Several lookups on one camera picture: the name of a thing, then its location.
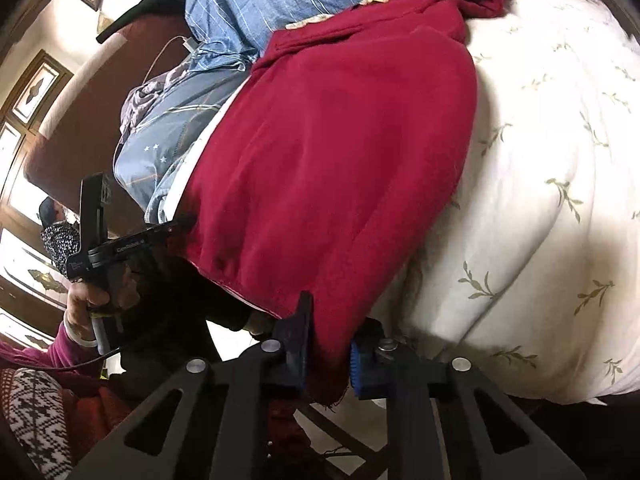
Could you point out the brown bed headboard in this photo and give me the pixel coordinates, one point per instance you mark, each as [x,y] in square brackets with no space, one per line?
[90,125]

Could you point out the cream leaf-print quilt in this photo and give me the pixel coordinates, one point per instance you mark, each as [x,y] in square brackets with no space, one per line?
[540,235]

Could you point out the large framed wall picture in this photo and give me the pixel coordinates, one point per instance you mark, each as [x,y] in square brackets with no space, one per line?
[35,90]

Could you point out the black white patterned knit cloth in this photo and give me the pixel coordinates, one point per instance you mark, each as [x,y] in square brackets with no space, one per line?
[35,420]

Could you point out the person's left hand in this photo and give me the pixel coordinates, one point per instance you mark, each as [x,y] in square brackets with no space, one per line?
[85,305]

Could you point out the person's left forearm magenta sleeve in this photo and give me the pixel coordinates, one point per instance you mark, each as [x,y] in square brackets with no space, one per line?
[45,360]

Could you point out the dark red knit sweater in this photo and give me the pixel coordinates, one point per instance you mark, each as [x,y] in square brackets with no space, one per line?
[325,160]

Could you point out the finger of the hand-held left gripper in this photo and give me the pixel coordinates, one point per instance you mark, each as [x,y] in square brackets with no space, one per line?
[162,234]

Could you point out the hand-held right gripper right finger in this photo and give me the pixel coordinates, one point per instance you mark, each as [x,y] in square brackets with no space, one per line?
[362,367]

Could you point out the wooden window frame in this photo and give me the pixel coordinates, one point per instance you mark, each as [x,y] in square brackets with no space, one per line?
[20,260]

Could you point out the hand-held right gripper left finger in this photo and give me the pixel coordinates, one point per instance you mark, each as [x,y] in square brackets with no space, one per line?
[297,355]

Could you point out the blue-grey star print pillow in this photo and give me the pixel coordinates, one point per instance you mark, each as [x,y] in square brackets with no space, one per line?
[170,125]

